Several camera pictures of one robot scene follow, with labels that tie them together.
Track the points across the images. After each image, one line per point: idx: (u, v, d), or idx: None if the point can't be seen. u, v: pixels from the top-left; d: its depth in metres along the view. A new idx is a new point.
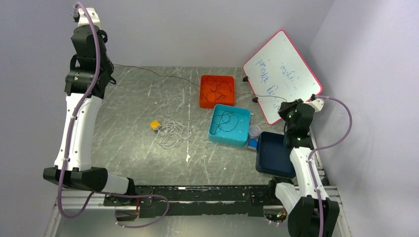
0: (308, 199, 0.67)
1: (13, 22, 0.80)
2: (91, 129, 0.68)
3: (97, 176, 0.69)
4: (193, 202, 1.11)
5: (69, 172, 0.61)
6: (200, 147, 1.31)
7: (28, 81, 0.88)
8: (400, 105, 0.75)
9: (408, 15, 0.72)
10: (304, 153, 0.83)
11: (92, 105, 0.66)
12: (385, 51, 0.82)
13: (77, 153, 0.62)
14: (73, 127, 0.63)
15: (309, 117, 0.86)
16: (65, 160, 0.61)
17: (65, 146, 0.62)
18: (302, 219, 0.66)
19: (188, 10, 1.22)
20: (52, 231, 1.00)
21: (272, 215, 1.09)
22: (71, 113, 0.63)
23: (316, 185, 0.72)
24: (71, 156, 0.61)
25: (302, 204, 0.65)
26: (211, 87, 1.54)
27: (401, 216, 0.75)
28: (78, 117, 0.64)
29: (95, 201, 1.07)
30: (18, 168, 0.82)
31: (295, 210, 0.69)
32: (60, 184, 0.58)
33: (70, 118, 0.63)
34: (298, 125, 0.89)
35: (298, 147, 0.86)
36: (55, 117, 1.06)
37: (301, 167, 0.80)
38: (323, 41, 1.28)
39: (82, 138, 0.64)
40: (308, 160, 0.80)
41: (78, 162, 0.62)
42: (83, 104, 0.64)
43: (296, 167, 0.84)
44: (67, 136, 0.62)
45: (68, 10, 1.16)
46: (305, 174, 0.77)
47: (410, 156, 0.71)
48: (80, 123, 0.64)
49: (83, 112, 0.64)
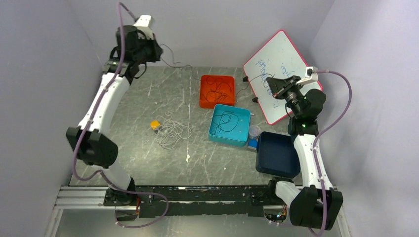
0: (312, 189, 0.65)
1: (15, 23, 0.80)
2: (115, 105, 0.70)
3: (111, 151, 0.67)
4: (193, 202, 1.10)
5: (90, 133, 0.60)
6: (200, 146, 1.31)
7: (30, 82, 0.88)
8: (401, 105, 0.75)
9: (408, 16, 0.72)
10: (309, 139, 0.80)
11: (121, 85, 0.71)
12: (385, 51, 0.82)
13: (101, 118, 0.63)
14: (104, 96, 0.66)
15: (316, 107, 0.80)
16: (89, 121, 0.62)
17: (92, 110, 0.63)
18: (305, 209, 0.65)
19: (189, 10, 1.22)
20: (52, 231, 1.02)
21: (272, 215, 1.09)
22: (104, 86, 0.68)
23: (320, 175, 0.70)
24: (95, 120, 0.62)
25: (306, 195, 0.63)
26: (211, 87, 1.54)
27: (401, 217, 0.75)
28: (109, 89, 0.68)
29: (95, 201, 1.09)
30: (19, 169, 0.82)
31: (298, 199, 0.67)
32: (77, 144, 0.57)
33: (103, 89, 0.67)
34: (304, 114, 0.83)
35: (303, 135, 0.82)
36: (57, 118, 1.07)
37: (305, 154, 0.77)
38: (323, 41, 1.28)
39: (108, 107, 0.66)
40: (313, 147, 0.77)
41: (101, 125, 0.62)
42: (116, 80, 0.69)
43: (299, 153, 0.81)
44: (96, 103, 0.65)
45: (69, 11, 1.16)
46: (309, 162, 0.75)
47: (410, 156, 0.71)
48: (110, 95, 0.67)
49: (114, 87, 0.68)
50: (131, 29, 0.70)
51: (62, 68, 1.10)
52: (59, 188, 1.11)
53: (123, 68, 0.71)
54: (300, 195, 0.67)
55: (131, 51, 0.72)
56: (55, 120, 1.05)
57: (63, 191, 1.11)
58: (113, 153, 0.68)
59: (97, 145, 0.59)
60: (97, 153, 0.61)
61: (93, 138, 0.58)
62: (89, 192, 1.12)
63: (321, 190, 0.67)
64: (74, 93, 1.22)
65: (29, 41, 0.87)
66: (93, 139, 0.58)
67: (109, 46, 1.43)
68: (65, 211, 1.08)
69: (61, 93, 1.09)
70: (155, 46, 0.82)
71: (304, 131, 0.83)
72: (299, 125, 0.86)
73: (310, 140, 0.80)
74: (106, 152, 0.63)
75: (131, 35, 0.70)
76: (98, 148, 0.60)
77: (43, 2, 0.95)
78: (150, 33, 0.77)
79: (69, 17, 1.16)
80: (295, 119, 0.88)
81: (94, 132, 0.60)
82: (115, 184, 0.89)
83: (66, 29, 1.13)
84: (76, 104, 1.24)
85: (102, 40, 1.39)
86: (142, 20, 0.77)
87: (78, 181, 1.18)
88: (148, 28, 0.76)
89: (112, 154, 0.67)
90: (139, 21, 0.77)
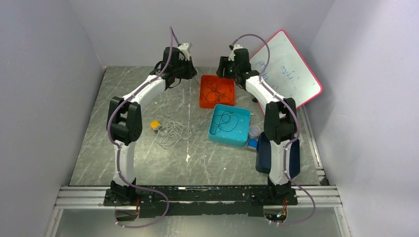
0: (272, 103, 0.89)
1: (15, 24, 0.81)
2: (152, 95, 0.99)
3: (138, 129, 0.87)
4: (192, 202, 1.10)
5: (128, 103, 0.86)
6: (200, 146, 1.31)
7: (31, 83, 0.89)
8: (399, 104, 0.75)
9: (408, 16, 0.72)
10: (256, 78, 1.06)
11: (159, 84, 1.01)
12: (385, 52, 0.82)
13: (141, 98, 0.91)
14: (146, 86, 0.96)
15: (245, 52, 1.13)
16: (133, 95, 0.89)
17: (136, 91, 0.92)
18: (274, 118, 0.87)
19: (188, 10, 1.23)
20: (52, 231, 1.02)
21: (272, 215, 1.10)
22: (149, 79, 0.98)
23: (273, 94, 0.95)
24: (137, 97, 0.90)
25: (270, 107, 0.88)
26: (212, 87, 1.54)
27: (401, 216, 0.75)
28: (151, 82, 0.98)
29: (95, 201, 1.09)
30: (19, 169, 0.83)
31: (267, 117, 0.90)
32: (115, 110, 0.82)
33: (148, 81, 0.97)
34: (241, 62, 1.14)
35: (250, 78, 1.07)
36: (57, 118, 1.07)
37: (258, 88, 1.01)
38: (323, 41, 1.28)
39: (147, 93, 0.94)
40: (260, 81, 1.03)
41: (139, 101, 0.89)
42: (158, 79, 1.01)
43: (253, 92, 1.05)
44: (140, 87, 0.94)
45: (69, 11, 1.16)
46: (262, 90, 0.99)
47: (410, 156, 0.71)
48: (152, 86, 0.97)
49: (156, 82, 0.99)
50: (175, 50, 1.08)
51: (62, 68, 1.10)
52: (59, 188, 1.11)
53: (163, 74, 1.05)
54: (268, 114, 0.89)
55: (172, 65, 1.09)
56: (55, 119, 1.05)
57: (63, 192, 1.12)
58: (139, 132, 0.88)
59: (132, 113, 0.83)
60: (127, 124, 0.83)
61: (132, 107, 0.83)
62: (90, 192, 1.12)
63: (280, 101, 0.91)
64: (74, 93, 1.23)
65: (28, 41, 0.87)
66: (131, 108, 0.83)
67: (109, 47, 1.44)
68: (65, 211, 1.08)
69: (61, 93, 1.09)
70: (189, 66, 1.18)
71: (249, 74, 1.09)
72: (243, 73, 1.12)
73: (256, 78, 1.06)
74: (135, 127, 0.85)
75: (174, 56, 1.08)
76: (131, 117, 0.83)
77: (43, 3, 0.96)
78: (188, 55, 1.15)
79: (69, 18, 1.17)
80: (239, 72, 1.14)
81: (133, 103, 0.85)
82: (123, 176, 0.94)
83: (66, 29, 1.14)
84: (76, 104, 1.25)
85: (102, 40, 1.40)
86: (184, 46, 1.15)
87: (78, 181, 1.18)
88: (185, 49, 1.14)
89: (137, 132, 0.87)
90: (182, 46, 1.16)
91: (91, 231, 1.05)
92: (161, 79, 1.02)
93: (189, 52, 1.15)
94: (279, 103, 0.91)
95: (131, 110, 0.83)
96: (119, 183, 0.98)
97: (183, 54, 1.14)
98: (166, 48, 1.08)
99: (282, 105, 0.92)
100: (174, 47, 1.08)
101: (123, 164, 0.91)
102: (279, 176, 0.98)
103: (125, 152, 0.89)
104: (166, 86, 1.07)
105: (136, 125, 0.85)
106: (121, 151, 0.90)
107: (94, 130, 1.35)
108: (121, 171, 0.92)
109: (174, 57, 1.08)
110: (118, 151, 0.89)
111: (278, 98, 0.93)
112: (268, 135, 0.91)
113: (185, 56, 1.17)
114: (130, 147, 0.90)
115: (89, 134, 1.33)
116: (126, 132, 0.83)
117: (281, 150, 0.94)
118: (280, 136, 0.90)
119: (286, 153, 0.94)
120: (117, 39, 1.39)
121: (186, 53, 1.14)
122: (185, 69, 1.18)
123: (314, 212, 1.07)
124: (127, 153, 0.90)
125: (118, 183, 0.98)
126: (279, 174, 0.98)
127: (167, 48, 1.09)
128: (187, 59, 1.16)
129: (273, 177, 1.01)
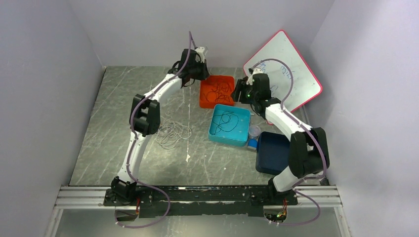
0: (298, 135, 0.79)
1: (14, 23, 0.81)
2: (169, 93, 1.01)
3: (157, 122, 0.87)
4: (193, 202, 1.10)
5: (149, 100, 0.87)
6: (200, 146, 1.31)
7: (31, 82, 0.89)
8: (398, 105, 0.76)
9: (409, 16, 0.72)
10: (277, 106, 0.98)
11: (177, 83, 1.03)
12: (385, 52, 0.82)
13: (160, 95, 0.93)
14: (164, 84, 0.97)
15: (265, 78, 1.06)
16: (153, 93, 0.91)
17: (156, 88, 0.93)
18: (301, 150, 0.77)
19: (189, 10, 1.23)
20: (52, 231, 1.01)
21: (272, 215, 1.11)
22: (167, 78, 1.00)
23: (298, 123, 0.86)
24: (156, 95, 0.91)
25: (295, 138, 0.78)
26: (212, 87, 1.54)
27: (401, 216, 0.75)
28: (169, 81, 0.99)
29: (95, 201, 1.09)
30: (19, 169, 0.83)
31: (292, 150, 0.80)
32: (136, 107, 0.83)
33: (166, 79, 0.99)
34: (260, 90, 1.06)
35: (270, 106, 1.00)
36: (57, 118, 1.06)
37: (280, 117, 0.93)
38: (323, 41, 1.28)
39: (166, 91, 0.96)
40: (282, 109, 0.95)
41: (158, 99, 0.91)
42: (176, 77, 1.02)
43: (274, 120, 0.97)
44: (160, 85, 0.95)
45: (68, 10, 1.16)
46: (285, 120, 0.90)
47: (410, 156, 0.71)
48: (171, 84, 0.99)
49: (173, 81, 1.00)
50: (192, 51, 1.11)
51: (62, 68, 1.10)
52: (59, 188, 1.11)
53: (181, 73, 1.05)
54: (293, 146, 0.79)
55: (188, 65, 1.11)
56: (55, 119, 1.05)
57: (63, 191, 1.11)
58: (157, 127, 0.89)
59: (152, 110, 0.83)
60: (148, 118, 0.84)
61: (152, 104, 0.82)
62: (90, 192, 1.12)
63: (306, 132, 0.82)
64: (74, 93, 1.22)
65: (28, 41, 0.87)
66: (151, 105, 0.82)
67: (109, 47, 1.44)
68: (65, 211, 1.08)
69: (61, 93, 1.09)
70: (204, 68, 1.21)
71: (269, 102, 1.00)
72: (262, 101, 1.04)
73: (277, 106, 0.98)
74: (154, 121, 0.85)
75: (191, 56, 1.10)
76: (151, 113, 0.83)
77: (43, 3, 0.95)
78: (203, 58, 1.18)
79: (70, 18, 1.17)
80: (258, 99, 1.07)
81: (153, 100, 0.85)
82: (130, 171, 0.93)
83: (66, 28, 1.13)
84: (76, 104, 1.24)
85: (102, 40, 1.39)
86: (200, 49, 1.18)
87: (78, 181, 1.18)
88: (201, 52, 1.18)
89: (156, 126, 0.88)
90: (198, 49, 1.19)
91: (91, 231, 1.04)
92: (178, 78, 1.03)
93: (205, 55, 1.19)
94: (306, 134, 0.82)
95: (151, 107, 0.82)
96: (122, 181, 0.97)
97: (199, 57, 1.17)
98: (184, 49, 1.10)
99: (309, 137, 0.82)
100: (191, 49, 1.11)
101: (133, 157, 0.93)
102: (284, 187, 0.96)
103: (140, 144, 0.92)
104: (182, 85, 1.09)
105: (156, 119, 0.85)
106: (137, 143, 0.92)
107: (94, 130, 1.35)
108: (129, 163, 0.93)
109: (192, 58, 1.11)
110: (134, 141, 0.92)
111: (304, 129, 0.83)
112: (293, 170, 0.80)
113: (200, 59, 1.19)
114: (146, 139, 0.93)
115: (89, 134, 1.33)
116: (146, 126, 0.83)
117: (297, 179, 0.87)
118: (308, 172, 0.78)
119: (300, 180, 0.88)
120: (117, 39, 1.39)
121: (202, 56, 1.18)
122: (200, 71, 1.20)
123: (319, 215, 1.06)
124: (141, 145, 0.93)
125: (121, 181, 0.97)
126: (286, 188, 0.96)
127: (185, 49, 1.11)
128: (202, 61, 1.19)
129: (278, 184, 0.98)
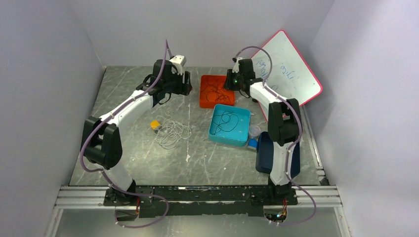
0: (275, 102, 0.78)
1: (15, 23, 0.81)
2: (137, 113, 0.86)
3: (115, 150, 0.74)
4: (193, 202, 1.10)
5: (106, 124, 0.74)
6: (200, 146, 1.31)
7: (31, 83, 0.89)
8: (398, 104, 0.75)
9: (409, 16, 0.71)
10: (259, 84, 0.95)
11: (146, 100, 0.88)
12: (386, 53, 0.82)
13: (122, 117, 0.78)
14: (128, 103, 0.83)
15: (249, 60, 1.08)
16: (111, 115, 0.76)
17: (116, 109, 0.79)
18: (277, 118, 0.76)
19: (188, 10, 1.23)
20: (52, 231, 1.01)
21: (272, 215, 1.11)
22: (134, 96, 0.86)
23: (276, 96, 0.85)
24: (116, 117, 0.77)
25: (272, 106, 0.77)
26: (212, 87, 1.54)
27: (401, 217, 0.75)
28: (136, 99, 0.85)
29: (95, 201, 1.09)
30: (18, 169, 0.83)
31: (269, 117, 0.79)
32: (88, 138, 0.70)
33: (132, 98, 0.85)
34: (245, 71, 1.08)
35: (253, 84, 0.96)
36: (56, 117, 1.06)
37: (260, 92, 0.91)
38: (323, 41, 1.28)
39: (130, 112, 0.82)
40: (263, 85, 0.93)
41: (118, 122, 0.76)
42: (145, 95, 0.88)
43: (258, 98, 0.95)
44: (121, 105, 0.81)
45: (68, 10, 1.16)
46: (265, 94, 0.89)
47: (411, 156, 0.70)
48: (136, 102, 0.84)
49: (141, 99, 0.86)
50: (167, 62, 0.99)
51: (62, 68, 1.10)
52: (59, 188, 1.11)
53: (152, 89, 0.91)
54: (270, 113, 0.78)
55: (162, 80, 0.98)
56: (55, 119, 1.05)
57: (62, 191, 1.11)
58: (117, 155, 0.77)
59: (107, 138, 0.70)
60: (103, 147, 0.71)
61: (107, 130, 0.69)
62: (91, 192, 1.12)
63: (283, 102, 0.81)
64: (74, 93, 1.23)
65: (28, 41, 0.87)
66: (107, 131, 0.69)
67: (109, 47, 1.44)
68: (65, 211, 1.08)
69: (61, 93, 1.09)
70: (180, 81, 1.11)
71: (252, 81, 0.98)
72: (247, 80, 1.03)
73: (260, 83, 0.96)
74: (111, 150, 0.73)
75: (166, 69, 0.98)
76: (108, 140, 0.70)
77: (43, 3, 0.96)
78: (181, 69, 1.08)
79: (69, 18, 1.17)
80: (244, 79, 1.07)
81: (110, 126, 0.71)
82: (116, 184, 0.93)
83: (66, 28, 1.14)
84: (76, 103, 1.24)
85: (102, 41, 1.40)
86: (177, 59, 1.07)
87: (78, 181, 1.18)
88: (177, 62, 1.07)
89: (116, 155, 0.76)
90: (174, 59, 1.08)
91: (91, 231, 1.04)
92: (148, 94, 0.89)
93: (182, 67, 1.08)
94: (283, 103, 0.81)
95: (107, 134, 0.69)
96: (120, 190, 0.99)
97: (175, 68, 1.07)
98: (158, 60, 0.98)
99: (286, 106, 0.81)
100: (166, 60, 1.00)
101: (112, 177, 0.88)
102: (280, 177, 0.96)
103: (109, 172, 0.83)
104: (154, 102, 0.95)
105: (113, 148, 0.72)
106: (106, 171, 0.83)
107: None
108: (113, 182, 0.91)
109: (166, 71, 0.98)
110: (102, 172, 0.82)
111: (281, 99, 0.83)
112: (271, 135, 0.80)
113: (177, 70, 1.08)
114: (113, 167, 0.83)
115: None
116: (102, 157, 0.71)
117: (284, 152, 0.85)
118: (284, 138, 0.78)
119: (288, 155, 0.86)
120: (117, 39, 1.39)
121: (179, 67, 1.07)
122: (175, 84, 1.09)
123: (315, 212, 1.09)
124: (111, 171, 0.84)
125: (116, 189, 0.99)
126: (280, 175, 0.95)
127: (159, 60, 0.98)
128: (179, 73, 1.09)
129: (275, 177, 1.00)
